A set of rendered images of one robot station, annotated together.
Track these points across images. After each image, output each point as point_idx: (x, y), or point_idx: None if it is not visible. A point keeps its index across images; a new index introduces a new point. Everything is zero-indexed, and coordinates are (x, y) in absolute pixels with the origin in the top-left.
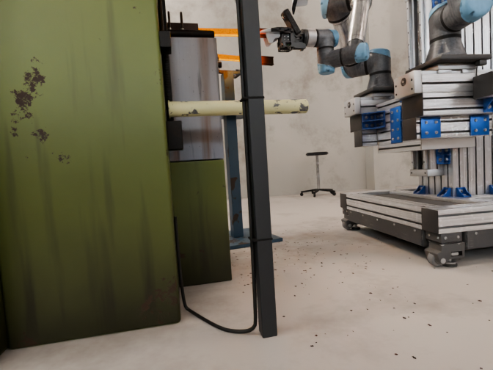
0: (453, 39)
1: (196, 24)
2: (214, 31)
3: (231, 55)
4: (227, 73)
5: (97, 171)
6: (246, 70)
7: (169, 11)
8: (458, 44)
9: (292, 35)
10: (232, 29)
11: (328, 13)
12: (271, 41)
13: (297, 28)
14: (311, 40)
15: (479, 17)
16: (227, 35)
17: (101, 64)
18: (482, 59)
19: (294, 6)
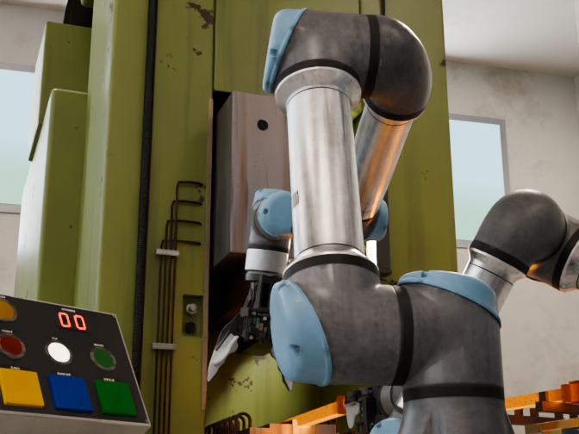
0: (403, 410)
1: (248, 430)
2: (309, 418)
3: (507, 399)
4: (550, 430)
5: None
6: None
7: (232, 416)
8: (402, 430)
9: (364, 406)
10: (322, 408)
11: (530, 276)
12: (350, 424)
13: (375, 386)
14: (388, 410)
15: (297, 380)
16: (327, 418)
17: None
18: None
19: (283, 375)
